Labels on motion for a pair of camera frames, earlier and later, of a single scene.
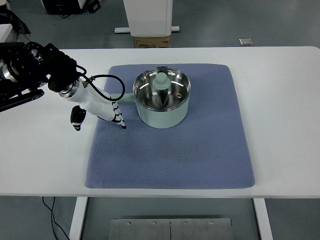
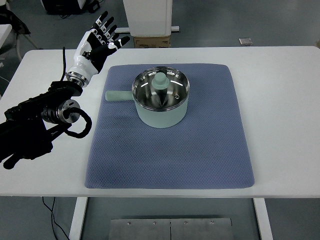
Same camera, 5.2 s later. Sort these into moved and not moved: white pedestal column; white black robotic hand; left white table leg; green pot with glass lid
Moved: white black robotic hand
Not moved: green pot with glass lid; left white table leg; white pedestal column
